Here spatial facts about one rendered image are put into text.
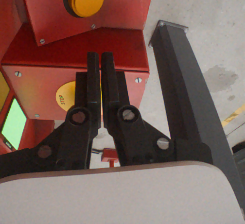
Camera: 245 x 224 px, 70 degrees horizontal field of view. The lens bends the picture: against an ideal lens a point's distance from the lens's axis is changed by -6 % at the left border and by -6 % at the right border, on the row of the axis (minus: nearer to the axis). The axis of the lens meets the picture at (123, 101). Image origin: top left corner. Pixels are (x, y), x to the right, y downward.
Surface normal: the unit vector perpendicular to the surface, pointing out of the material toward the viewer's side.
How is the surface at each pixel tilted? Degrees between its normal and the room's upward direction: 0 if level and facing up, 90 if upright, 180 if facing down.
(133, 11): 0
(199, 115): 90
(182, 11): 0
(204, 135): 90
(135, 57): 90
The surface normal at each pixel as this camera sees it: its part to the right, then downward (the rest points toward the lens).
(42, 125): 0.31, -0.58
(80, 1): 0.59, 0.68
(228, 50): 0.03, 0.80
